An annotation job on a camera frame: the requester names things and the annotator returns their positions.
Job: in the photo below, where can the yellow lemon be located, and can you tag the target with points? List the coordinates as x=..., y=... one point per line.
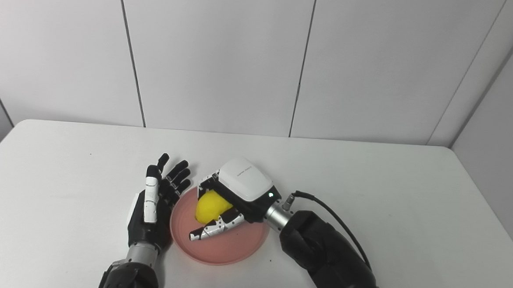
x=211, y=207

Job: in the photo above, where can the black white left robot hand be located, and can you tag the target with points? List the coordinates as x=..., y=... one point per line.
x=149, y=213

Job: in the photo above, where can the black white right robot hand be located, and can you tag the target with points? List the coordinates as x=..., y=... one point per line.
x=245, y=185

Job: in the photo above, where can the pink round plate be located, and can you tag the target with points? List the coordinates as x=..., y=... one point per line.
x=229, y=243

